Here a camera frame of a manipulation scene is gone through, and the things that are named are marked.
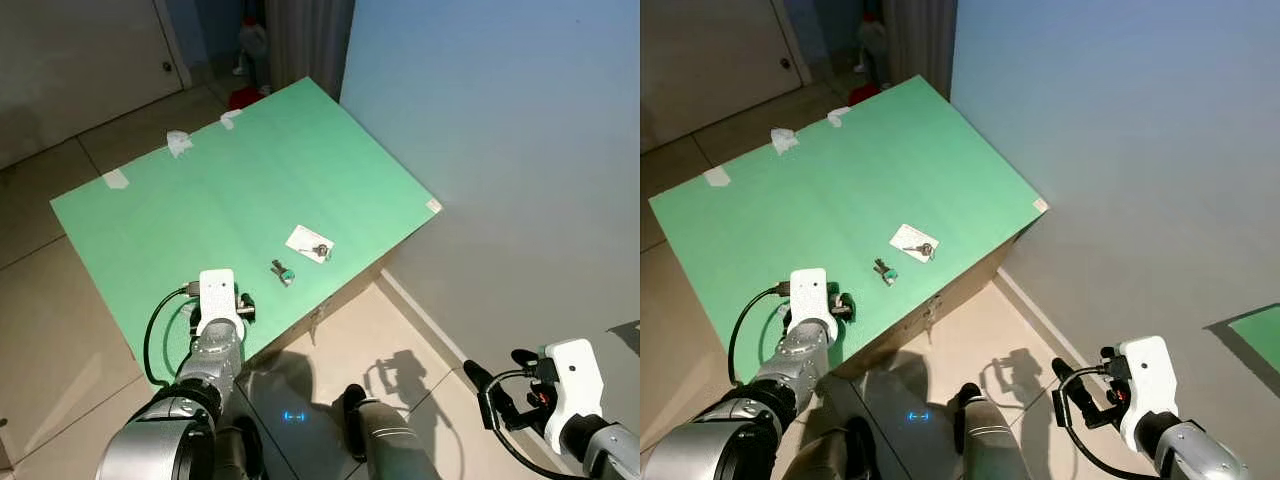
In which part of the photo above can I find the key bunch with white tag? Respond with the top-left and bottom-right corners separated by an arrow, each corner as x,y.
285,225 -> 336,264
889,223 -> 939,263

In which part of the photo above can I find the robot right leg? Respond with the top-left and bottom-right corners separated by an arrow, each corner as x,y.
950,383 -> 1043,480
335,383 -> 441,480

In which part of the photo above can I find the grey curtain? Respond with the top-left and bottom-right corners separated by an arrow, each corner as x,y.
265,0 -> 356,101
885,0 -> 959,96

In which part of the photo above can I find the beige door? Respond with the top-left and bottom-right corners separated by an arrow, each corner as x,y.
640,0 -> 811,151
0,0 -> 191,169

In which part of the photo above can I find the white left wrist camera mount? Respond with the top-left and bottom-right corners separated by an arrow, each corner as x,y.
198,268 -> 247,339
790,267 -> 839,341

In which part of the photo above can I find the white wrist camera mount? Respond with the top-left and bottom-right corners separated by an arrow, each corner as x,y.
1117,336 -> 1182,453
540,339 -> 602,453
198,268 -> 247,339
790,267 -> 839,341

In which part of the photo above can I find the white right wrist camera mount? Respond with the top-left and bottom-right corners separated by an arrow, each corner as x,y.
540,339 -> 602,453
1117,336 -> 1182,453

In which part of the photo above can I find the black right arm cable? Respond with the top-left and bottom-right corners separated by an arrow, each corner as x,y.
478,368 -> 576,480
1058,368 -> 1151,480

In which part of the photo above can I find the green wall sheet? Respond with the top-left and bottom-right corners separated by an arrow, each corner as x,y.
1228,304 -> 1280,373

